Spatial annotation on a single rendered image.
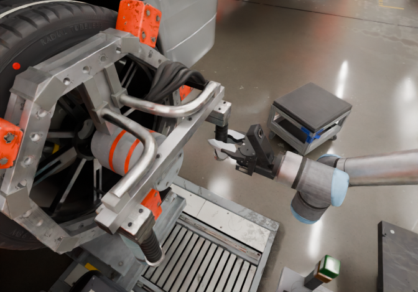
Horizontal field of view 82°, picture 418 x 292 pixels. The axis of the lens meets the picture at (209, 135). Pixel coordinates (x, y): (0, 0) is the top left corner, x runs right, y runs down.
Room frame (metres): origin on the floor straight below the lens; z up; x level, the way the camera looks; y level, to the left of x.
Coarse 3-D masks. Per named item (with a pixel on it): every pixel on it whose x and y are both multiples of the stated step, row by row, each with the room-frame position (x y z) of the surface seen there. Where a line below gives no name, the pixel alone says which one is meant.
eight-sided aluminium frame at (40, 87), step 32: (128, 32) 0.53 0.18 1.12; (64, 64) 0.40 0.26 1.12; (96, 64) 0.43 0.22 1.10; (32, 96) 0.32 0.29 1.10; (32, 128) 0.29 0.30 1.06; (160, 128) 0.63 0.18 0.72; (32, 160) 0.26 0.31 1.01; (0, 192) 0.21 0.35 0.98; (32, 224) 0.20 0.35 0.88; (64, 224) 0.26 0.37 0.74; (96, 224) 0.29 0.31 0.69
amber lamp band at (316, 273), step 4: (320, 260) 0.22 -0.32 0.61; (316, 264) 0.22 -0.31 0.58; (316, 268) 0.20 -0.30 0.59; (316, 272) 0.19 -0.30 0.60; (316, 276) 0.18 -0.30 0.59; (320, 276) 0.18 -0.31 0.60; (324, 276) 0.18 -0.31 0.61; (320, 280) 0.18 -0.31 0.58; (324, 280) 0.17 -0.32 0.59; (328, 280) 0.17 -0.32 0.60
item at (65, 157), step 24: (120, 72) 0.74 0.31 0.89; (144, 72) 0.67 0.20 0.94; (72, 96) 0.47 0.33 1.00; (72, 120) 0.46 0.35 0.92; (144, 120) 0.67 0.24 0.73; (72, 144) 0.42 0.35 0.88; (48, 168) 0.35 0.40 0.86; (72, 168) 0.40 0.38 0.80; (96, 168) 0.44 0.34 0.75; (48, 192) 0.39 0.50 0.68; (72, 192) 0.41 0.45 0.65; (96, 192) 0.41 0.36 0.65; (72, 216) 0.31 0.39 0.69
